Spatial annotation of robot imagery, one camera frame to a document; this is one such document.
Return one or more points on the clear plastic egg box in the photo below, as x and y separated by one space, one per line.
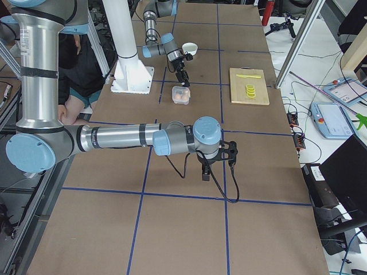
175 90

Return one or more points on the white bowl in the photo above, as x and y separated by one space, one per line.
190 48

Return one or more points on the aluminium frame post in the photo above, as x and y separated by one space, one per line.
304 29

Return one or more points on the teach pendant far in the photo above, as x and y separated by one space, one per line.
346 91

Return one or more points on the teach pendant near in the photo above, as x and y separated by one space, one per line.
332 121

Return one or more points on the bamboo cutting board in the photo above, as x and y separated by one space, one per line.
238 87

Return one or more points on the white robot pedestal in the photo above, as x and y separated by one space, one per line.
131 75

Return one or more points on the seated person in black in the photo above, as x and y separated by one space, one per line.
80 78

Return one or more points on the red bottle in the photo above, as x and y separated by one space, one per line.
267 12

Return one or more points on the yellow plastic knife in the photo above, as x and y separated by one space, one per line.
248 76

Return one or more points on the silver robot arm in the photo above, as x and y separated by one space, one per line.
164 45
41 140

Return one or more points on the teach pendant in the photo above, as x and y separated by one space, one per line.
332 121
346 91

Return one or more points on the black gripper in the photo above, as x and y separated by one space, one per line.
207 162
179 66

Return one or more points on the black tripod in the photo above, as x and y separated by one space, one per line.
275 27

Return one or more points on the black computer box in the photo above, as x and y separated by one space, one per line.
337 189

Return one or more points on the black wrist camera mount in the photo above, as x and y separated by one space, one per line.
228 151

